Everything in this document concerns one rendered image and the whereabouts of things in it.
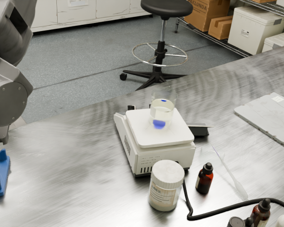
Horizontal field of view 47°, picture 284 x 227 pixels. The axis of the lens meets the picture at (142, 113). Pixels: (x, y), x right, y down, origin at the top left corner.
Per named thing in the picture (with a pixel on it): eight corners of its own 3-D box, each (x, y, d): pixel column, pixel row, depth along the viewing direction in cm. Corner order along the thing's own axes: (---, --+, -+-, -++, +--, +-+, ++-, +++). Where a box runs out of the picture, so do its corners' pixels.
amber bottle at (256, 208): (243, 228, 60) (255, 199, 55) (249, 217, 62) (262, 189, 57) (258, 238, 58) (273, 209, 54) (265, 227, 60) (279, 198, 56)
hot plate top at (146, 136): (124, 113, 72) (124, 110, 71) (174, 109, 75) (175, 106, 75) (138, 149, 63) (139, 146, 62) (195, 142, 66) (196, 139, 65)
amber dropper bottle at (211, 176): (212, 188, 67) (220, 163, 63) (204, 196, 65) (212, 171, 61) (199, 180, 68) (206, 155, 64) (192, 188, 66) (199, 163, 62)
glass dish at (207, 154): (202, 167, 72) (204, 159, 71) (196, 150, 76) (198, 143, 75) (226, 166, 73) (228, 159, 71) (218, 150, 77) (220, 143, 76)
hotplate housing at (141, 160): (112, 121, 82) (114, 94, 78) (161, 117, 86) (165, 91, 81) (135, 188, 65) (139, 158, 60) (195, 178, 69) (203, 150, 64)
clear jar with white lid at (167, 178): (153, 184, 66) (158, 155, 62) (181, 194, 65) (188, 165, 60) (142, 206, 61) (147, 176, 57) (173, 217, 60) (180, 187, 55)
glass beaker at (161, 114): (166, 134, 66) (172, 101, 62) (142, 125, 68) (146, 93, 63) (176, 120, 71) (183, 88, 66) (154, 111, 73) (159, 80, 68)
